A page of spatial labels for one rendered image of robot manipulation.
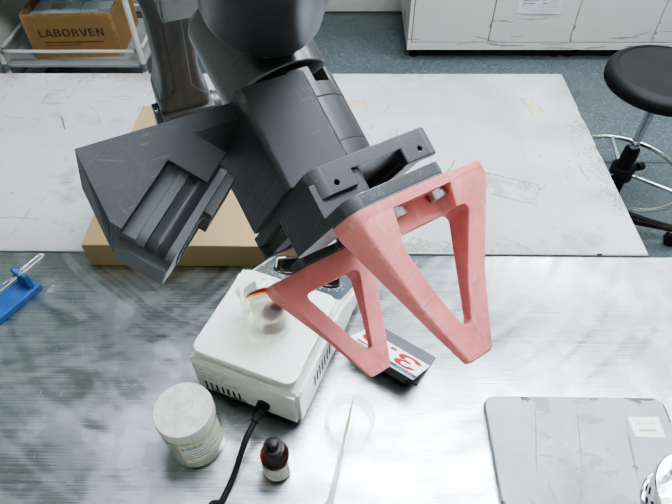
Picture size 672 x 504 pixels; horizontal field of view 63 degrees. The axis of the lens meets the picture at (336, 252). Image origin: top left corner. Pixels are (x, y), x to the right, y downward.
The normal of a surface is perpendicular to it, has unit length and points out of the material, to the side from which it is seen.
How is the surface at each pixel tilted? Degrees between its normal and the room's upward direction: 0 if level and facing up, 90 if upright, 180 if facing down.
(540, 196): 0
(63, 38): 90
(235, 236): 0
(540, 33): 90
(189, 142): 32
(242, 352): 0
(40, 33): 91
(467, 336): 42
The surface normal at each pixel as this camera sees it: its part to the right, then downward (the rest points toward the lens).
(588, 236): -0.01, -0.66
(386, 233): 0.49, 0.07
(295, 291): 0.32, -0.31
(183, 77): 0.39, 0.86
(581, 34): -0.02, 0.75
